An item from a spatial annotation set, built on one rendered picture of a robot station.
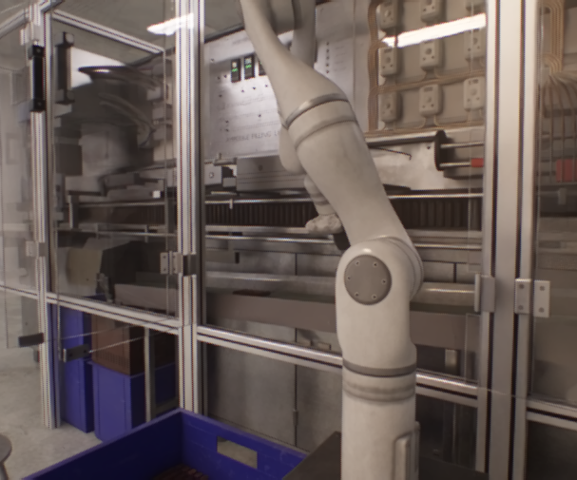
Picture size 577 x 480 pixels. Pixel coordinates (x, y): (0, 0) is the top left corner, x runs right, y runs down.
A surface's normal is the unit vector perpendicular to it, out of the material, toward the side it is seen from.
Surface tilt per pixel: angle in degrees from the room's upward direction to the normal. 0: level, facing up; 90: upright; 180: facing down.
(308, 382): 90
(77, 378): 90
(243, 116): 90
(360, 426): 90
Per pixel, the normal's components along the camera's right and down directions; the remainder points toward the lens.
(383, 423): -0.04, 0.05
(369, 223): -0.38, 0.33
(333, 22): -0.59, 0.04
